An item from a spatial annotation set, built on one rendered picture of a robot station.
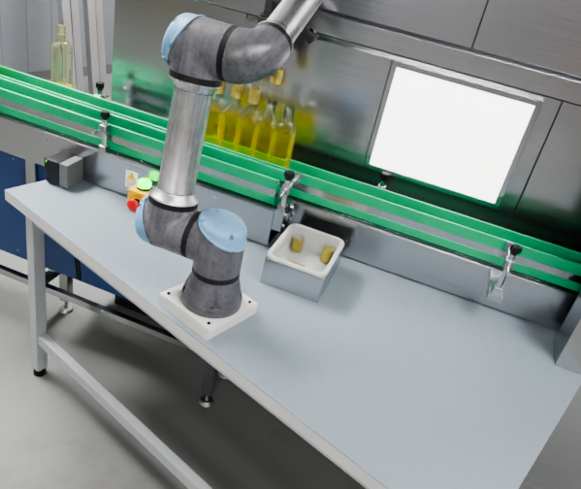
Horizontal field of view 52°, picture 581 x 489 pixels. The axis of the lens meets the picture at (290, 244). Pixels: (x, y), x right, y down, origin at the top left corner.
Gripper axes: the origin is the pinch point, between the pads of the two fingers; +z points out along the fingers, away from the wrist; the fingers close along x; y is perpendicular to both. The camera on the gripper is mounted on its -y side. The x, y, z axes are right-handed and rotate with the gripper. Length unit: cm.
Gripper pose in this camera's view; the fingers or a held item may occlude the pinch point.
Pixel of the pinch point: (277, 71)
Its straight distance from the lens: 180.1
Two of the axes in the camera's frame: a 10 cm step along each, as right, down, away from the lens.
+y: -9.2, -3.4, 2.0
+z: -2.0, 8.4, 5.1
